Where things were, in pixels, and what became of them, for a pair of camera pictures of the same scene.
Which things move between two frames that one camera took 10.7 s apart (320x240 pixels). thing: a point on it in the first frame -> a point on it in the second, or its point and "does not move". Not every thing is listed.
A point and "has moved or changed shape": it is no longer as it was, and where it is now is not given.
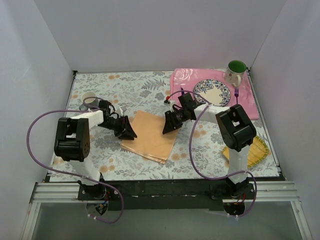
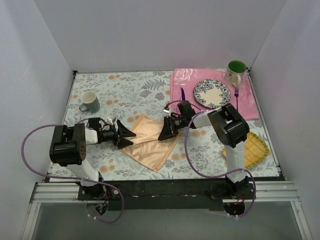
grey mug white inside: [89, 100] does not move
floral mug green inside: [235, 69] does not move
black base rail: [166, 195] does not move
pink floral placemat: [183, 80] does not move
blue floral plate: [212, 91] does not move
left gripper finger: [128, 136] -> [123, 142]
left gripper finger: [128, 129] -> [123, 131]
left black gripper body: [122, 125] -> [117, 136]
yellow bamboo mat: [258, 151] does not move
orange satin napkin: [150, 143] has moved or changed shape
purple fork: [236, 93] does not move
